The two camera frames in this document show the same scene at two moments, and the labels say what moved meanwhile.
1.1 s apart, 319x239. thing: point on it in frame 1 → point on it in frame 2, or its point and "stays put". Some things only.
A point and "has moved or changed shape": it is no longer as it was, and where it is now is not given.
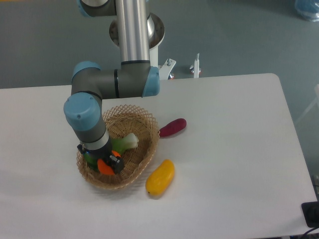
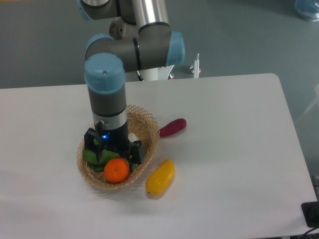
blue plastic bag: [308, 9] stays put
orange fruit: [104, 167] has moved or changed shape
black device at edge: [310, 210] stays put
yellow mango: [159, 179] stays put
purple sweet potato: [172, 127] stays put
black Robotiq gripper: [116, 163] → [115, 140]
